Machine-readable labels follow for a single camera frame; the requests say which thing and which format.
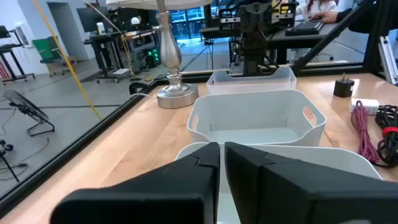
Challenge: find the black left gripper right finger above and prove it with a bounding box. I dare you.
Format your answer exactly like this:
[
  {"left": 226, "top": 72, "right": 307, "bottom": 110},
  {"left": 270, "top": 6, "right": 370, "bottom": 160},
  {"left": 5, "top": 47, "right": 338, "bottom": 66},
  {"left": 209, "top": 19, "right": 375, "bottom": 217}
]
[{"left": 224, "top": 141, "right": 398, "bottom": 224}]

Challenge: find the yellow hanging cable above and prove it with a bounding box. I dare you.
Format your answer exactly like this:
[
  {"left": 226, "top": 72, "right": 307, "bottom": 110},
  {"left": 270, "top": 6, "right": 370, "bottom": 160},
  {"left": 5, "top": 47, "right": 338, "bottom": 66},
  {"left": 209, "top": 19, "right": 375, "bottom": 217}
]
[{"left": 32, "top": 0, "right": 102, "bottom": 121}]

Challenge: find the black cable with red tie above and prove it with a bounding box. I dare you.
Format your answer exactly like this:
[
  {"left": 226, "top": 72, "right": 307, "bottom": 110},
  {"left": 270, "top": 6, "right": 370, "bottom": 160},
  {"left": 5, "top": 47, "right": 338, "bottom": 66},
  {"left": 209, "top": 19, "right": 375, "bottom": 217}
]
[{"left": 374, "top": 105, "right": 398, "bottom": 169}]

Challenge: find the grey plastic bin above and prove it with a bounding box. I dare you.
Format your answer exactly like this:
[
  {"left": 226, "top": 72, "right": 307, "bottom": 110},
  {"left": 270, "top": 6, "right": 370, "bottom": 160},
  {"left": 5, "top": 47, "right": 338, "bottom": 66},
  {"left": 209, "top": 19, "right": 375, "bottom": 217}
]
[
  {"left": 174, "top": 141, "right": 383, "bottom": 224},
  {"left": 186, "top": 89, "right": 327, "bottom": 147}
]

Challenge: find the person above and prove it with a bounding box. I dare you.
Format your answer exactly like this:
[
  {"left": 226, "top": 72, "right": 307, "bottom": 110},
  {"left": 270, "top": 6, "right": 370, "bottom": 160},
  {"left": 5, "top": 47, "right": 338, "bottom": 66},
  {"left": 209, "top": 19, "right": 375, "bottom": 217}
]
[{"left": 295, "top": 0, "right": 340, "bottom": 16}]

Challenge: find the black wall charger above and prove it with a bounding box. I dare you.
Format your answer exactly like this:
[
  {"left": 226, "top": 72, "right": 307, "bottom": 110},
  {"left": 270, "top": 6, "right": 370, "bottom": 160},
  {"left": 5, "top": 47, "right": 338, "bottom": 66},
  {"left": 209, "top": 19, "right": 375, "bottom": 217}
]
[{"left": 333, "top": 73, "right": 355, "bottom": 98}]

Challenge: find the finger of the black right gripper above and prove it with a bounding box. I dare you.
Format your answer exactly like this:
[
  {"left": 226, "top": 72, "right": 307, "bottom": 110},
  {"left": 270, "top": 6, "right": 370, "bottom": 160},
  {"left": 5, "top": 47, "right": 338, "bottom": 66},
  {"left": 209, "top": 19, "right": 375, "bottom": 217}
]
[
  {"left": 239, "top": 3, "right": 256, "bottom": 25},
  {"left": 255, "top": 3, "right": 273, "bottom": 25}
]

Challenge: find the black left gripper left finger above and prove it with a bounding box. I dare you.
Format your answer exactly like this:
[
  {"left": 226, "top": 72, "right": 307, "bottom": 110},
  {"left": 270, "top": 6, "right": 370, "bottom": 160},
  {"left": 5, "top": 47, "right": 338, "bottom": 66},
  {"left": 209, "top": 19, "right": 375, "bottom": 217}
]
[{"left": 49, "top": 141, "right": 221, "bottom": 224}]

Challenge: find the black rolling cart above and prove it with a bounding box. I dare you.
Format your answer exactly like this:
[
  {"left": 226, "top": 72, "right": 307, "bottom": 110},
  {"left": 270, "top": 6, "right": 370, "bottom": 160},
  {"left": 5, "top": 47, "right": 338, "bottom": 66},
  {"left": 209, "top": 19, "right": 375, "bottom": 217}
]
[{"left": 0, "top": 26, "right": 36, "bottom": 85}]

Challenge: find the clear plastic bin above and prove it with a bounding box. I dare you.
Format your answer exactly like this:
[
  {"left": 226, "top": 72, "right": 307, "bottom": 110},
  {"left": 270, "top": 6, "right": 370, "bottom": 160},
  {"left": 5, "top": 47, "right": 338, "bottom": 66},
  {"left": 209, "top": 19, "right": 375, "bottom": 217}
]
[{"left": 205, "top": 67, "right": 298, "bottom": 96}]

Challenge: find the white wall charger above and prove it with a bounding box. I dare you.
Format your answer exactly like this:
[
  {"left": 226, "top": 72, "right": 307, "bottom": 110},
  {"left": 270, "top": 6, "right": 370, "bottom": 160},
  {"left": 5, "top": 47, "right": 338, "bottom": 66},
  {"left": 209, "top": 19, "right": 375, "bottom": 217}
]
[{"left": 349, "top": 98, "right": 380, "bottom": 116}]

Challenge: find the black monitor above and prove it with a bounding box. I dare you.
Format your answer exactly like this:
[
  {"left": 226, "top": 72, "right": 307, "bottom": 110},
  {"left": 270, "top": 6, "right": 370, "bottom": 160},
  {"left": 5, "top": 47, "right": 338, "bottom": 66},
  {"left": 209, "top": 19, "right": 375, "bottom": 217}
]
[{"left": 76, "top": 6, "right": 110, "bottom": 34}]

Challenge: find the green chair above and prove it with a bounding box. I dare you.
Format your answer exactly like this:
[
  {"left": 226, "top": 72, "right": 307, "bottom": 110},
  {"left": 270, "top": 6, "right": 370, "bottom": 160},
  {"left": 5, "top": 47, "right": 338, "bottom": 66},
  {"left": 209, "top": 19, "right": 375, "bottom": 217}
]
[{"left": 32, "top": 35, "right": 65, "bottom": 68}]

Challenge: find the person's hand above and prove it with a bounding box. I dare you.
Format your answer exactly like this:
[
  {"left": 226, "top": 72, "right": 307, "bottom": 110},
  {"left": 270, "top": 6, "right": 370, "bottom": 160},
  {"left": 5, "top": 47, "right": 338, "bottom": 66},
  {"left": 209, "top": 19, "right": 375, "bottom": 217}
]
[{"left": 310, "top": 11, "right": 339, "bottom": 24}]

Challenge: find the black tripod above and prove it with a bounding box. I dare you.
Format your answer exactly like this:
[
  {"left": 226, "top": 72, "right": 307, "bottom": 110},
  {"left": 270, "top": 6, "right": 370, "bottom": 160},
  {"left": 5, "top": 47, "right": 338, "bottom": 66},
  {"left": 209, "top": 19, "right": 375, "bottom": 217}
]
[{"left": 0, "top": 139, "right": 21, "bottom": 184}]

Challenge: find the cardboard box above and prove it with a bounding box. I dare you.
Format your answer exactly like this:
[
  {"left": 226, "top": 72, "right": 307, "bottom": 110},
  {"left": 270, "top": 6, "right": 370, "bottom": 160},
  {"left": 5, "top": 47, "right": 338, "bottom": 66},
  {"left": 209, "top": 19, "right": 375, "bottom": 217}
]
[{"left": 46, "top": 55, "right": 79, "bottom": 77}]

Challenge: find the silver angle brace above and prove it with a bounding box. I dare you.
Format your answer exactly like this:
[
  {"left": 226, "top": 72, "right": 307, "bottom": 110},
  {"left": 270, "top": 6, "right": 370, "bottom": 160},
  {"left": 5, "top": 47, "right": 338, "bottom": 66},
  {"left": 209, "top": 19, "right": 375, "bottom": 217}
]
[{"left": 377, "top": 35, "right": 398, "bottom": 85}]

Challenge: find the computer with green lights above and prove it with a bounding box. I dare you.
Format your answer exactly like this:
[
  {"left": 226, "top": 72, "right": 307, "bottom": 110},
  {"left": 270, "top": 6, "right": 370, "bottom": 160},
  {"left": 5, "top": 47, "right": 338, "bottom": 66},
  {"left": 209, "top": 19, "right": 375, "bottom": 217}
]
[{"left": 141, "top": 45, "right": 162, "bottom": 68}]

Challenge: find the black workbench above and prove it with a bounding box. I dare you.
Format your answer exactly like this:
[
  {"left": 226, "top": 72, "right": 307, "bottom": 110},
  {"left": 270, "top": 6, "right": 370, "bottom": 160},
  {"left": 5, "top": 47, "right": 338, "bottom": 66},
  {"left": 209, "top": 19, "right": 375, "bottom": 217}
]
[{"left": 83, "top": 29, "right": 161, "bottom": 84}]

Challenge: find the silver lamp with white shade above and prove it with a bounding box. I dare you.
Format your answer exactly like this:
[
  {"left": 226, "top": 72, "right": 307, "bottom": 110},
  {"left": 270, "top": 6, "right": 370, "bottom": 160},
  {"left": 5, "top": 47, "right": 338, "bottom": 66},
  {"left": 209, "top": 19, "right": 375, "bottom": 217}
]
[{"left": 105, "top": 0, "right": 214, "bottom": 110}]

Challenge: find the black keyboard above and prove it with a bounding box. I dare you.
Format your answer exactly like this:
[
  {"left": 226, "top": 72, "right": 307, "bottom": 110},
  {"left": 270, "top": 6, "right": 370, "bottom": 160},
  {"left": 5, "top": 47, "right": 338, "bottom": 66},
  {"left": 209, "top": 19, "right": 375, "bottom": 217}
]
[{"left": 285, "top": 20, "right": 324, "bottom": 37}]

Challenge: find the maroon braided cable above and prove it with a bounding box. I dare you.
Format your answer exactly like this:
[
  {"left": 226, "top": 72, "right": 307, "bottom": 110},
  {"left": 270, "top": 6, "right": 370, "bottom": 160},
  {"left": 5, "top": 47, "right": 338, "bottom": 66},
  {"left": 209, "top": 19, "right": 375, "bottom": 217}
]
[{"left": 350, "top": 100, "right": 382, "bottom": 164}]

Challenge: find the black desk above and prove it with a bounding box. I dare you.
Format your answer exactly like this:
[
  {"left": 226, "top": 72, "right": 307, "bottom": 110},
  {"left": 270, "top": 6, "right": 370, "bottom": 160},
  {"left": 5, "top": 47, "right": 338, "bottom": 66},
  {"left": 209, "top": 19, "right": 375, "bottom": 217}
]
[{"left": 198, "top": 21, "right": 369, "bottom": 66}]

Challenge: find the black floor fan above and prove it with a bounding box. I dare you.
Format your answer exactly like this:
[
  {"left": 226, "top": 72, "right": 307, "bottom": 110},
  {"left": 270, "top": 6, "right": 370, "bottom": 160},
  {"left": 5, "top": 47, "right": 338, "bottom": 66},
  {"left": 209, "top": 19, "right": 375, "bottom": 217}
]
[{"left": 2, "top": 89, "right": 56, "bottom": 138}]

